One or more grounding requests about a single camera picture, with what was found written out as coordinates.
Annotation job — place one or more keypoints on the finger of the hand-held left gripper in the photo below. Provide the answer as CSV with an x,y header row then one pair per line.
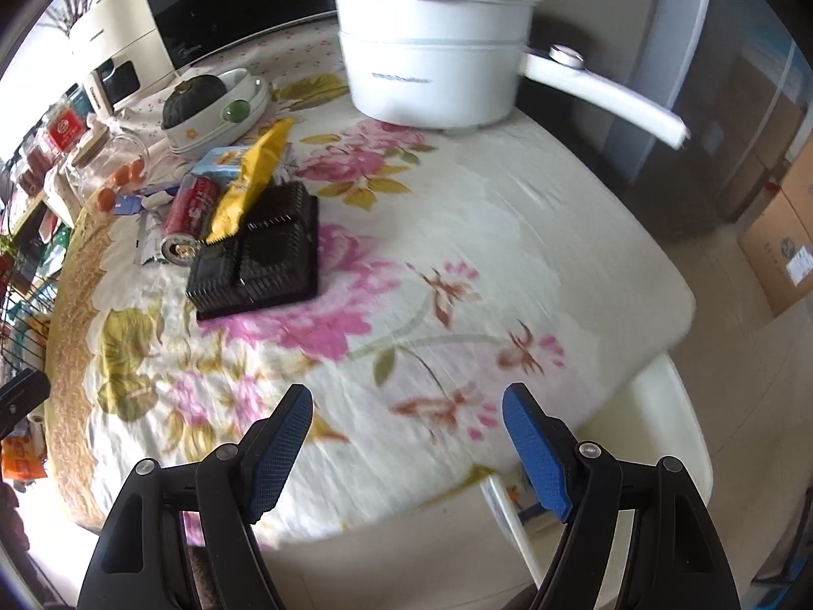
x,y
22,394

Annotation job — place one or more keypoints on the glass jar with wooden lid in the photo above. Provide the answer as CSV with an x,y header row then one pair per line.
x,y
108,152

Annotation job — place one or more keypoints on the white floral ceramic dish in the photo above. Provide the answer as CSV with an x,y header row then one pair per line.
x,y
209,133

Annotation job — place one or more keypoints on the small orange tomato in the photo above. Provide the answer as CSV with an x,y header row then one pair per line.
x,y
107,198
134,168
120,175

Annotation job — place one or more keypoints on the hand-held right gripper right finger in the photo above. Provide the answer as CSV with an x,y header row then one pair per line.
x,y
533,451

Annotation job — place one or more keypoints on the red label jar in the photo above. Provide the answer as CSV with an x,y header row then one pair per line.
x,y
67,130

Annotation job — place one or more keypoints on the dark green pumpkin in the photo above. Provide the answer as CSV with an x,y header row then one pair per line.
x,y
190,105

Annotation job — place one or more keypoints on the grey refrigerator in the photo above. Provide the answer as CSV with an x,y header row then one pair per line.
x,y
730,76

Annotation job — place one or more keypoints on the small blue wrapper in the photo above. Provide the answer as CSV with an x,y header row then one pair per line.
x,y
127,203

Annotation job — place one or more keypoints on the orange packet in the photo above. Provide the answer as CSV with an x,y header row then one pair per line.
x,y
19,461

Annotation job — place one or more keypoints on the black plastic tray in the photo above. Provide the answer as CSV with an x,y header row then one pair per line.
x,y
273,254

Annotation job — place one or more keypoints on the cream air fryer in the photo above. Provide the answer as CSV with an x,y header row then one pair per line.
x,y
127,25

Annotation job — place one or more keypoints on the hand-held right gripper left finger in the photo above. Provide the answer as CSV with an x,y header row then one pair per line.
x,y
282,457

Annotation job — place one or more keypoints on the row of red-filled jars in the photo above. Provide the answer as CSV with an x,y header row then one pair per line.
x,y
35,165

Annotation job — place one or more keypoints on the red drink can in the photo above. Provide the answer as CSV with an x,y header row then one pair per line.
x,y
190,209

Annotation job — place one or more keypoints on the black microwave oven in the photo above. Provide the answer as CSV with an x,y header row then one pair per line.
x,y
222,6

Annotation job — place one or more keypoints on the white electric pot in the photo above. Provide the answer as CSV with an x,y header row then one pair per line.
x,y
432,63

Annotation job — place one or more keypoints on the yellow snack bag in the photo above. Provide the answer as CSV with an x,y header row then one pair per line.
x,y
254,171

